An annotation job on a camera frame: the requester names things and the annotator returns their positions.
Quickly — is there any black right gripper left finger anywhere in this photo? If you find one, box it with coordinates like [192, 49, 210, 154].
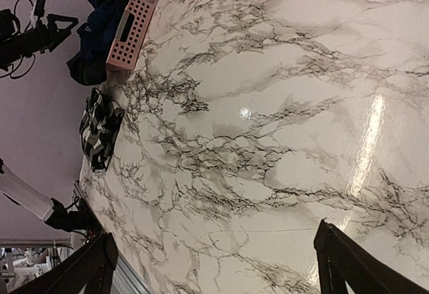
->
[13, 233, 118, 294]

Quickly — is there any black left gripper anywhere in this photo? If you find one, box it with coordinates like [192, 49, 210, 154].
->
[1, 9, 79, 70]

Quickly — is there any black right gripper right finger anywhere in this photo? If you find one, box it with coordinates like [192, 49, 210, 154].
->
[314, 220, 428, 293]

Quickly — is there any black white plaid shirt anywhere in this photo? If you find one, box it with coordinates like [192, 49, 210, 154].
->
[79, 88, 124, 173]

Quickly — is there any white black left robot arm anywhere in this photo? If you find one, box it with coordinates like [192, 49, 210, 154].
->
[1, 9, 101, 235]

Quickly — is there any dark blue green clothes pile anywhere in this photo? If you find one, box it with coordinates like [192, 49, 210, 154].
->
[67, 0, 129, 86]

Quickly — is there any pink perforated laundry basket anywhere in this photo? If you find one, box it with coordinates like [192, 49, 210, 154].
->
[105, 0, 156, 71]

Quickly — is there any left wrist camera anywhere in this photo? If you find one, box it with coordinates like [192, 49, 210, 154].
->
[30, 0, 46, 28]

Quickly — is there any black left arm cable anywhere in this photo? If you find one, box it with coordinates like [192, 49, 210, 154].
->
[0, 0, 38, 80]

